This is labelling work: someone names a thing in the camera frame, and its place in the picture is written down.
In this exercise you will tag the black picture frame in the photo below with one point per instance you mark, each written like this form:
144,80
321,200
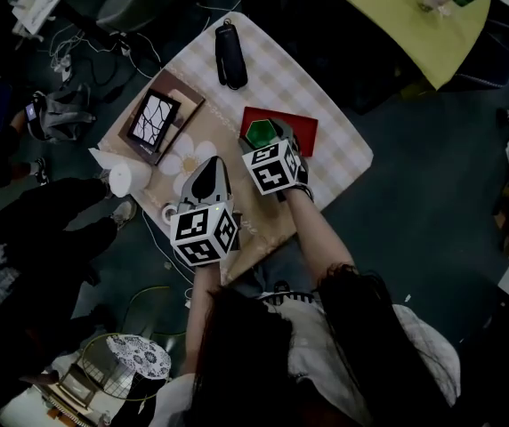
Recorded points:
153,120

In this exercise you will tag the person's right forearm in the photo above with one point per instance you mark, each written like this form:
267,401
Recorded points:
317,234

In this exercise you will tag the white paper roll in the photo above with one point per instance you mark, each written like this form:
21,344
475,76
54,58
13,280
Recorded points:
127,178

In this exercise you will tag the checked flower tablecloth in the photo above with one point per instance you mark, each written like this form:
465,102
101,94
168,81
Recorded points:
281,87

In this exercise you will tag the green cup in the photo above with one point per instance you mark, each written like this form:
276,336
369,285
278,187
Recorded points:
260,134

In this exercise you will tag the white tissue sheet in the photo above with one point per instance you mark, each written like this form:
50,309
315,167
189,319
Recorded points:
101,156

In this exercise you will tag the person's jeans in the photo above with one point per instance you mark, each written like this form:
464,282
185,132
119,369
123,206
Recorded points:
277,265

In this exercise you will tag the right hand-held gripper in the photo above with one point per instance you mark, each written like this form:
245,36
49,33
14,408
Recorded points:
272,167

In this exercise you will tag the person's left forearm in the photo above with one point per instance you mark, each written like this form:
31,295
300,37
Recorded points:
203,309

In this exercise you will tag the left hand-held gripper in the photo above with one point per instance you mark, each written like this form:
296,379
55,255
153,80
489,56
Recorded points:
203,234

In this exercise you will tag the yellow-green table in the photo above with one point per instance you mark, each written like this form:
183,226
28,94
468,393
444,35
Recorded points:
401,29

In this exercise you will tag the black zip case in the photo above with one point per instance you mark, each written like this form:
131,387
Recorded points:
231,56

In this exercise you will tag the white tape roll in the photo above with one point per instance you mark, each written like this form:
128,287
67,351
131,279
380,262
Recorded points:
168,214

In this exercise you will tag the red tray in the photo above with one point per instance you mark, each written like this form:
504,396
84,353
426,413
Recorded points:
301,134

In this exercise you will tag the grey bag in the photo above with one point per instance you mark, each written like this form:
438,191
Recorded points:
70,114

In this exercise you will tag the person's white shirt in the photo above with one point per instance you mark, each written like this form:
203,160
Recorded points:
312,349

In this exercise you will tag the floral stool cushion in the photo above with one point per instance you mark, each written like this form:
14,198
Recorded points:
141,356

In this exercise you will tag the yellow-green hoop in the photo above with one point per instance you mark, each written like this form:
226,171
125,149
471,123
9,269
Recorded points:
147,289

